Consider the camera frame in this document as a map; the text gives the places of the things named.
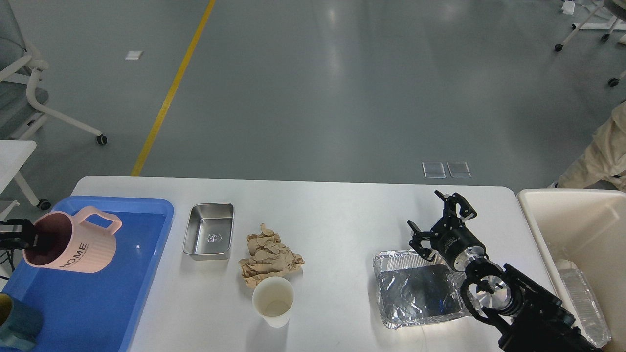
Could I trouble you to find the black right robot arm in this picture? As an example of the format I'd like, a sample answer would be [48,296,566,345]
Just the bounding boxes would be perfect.
[408,190,600,352]

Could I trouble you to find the blue plastic tray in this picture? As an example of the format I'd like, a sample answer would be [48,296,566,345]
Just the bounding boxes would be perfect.
[2,196,174,352]

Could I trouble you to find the clear floor plate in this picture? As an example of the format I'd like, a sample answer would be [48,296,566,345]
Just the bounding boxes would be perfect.
[421,162,447,179]
[447,162,472,178]

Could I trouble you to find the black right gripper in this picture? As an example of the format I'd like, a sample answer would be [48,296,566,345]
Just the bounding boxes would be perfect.
[408,190,487,272]

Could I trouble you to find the teal yellow cup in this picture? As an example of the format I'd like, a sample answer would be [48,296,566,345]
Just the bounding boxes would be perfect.
[0,293,44,352]

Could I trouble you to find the stainless steel rectangular container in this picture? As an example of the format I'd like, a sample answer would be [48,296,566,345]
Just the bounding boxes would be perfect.
[183,203,234,261]

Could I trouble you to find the white wheeled stand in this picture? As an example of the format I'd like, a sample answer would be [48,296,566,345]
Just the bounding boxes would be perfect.
[554,0,626,87]

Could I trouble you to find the clear floor plate right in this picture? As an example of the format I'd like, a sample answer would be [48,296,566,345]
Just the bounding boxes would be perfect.
[447,162,472,178]

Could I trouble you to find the white side table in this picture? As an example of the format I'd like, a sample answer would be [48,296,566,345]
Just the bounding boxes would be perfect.
[0,140,51,210]

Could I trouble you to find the person in khaki trousers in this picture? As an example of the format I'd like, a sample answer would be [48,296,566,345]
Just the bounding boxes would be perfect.
[548,102,626,192]

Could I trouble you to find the white paper cup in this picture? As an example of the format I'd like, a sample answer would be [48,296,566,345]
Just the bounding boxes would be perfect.
[252,277,294,328]

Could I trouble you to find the pink HOME mug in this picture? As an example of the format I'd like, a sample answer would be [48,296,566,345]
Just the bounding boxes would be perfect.
[23,206,122,273]

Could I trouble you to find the black cables at left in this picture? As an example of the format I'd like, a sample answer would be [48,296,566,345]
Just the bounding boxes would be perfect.
[0,248,18,282]

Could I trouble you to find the beige plastic bin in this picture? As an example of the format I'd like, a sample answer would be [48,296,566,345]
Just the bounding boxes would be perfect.
[518,189,626,352]

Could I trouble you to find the clear floor plate left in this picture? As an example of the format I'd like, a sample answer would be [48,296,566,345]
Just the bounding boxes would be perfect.
[421,162,447,179]

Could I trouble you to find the crumpled brown paper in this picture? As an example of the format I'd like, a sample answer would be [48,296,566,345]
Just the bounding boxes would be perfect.
[238,223,305,289]

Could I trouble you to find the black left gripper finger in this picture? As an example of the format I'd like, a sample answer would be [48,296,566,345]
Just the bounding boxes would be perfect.
[0,235,54,253]
[0,219,36,234]

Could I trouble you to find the aluminium foil tray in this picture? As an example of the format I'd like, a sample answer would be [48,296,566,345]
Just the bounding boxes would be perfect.
[373,249,471,329]

